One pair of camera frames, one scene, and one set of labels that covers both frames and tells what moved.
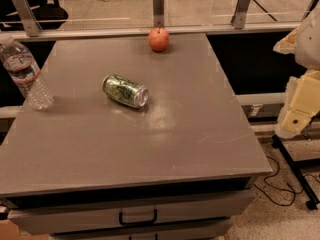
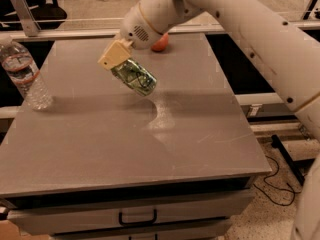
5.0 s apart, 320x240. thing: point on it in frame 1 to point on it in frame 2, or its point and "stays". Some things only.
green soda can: (125, 90) to (136, 76)
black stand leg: (300, 178) stays
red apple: (158, 38) stays
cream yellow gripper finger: (302, 104) to (141, 27)
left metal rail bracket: (31, 24) stays
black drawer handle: (138, 223) stays
